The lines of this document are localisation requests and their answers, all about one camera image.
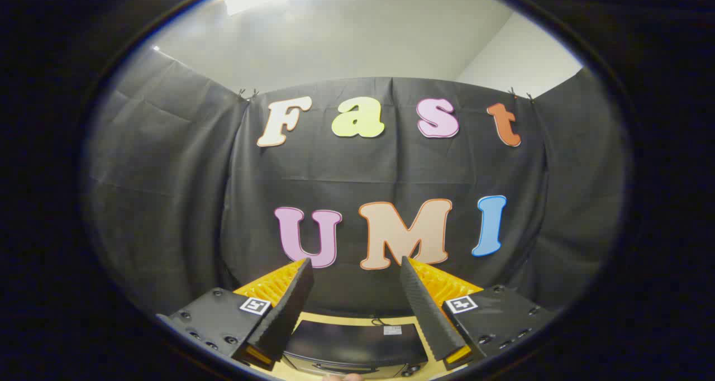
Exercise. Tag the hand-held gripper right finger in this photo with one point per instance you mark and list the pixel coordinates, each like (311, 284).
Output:
(427, 314)

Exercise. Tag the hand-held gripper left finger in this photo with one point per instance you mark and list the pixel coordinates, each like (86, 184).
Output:
(287, 314)

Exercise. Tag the black toaster oven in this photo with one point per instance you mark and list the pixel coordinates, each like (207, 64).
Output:
(352, 342)

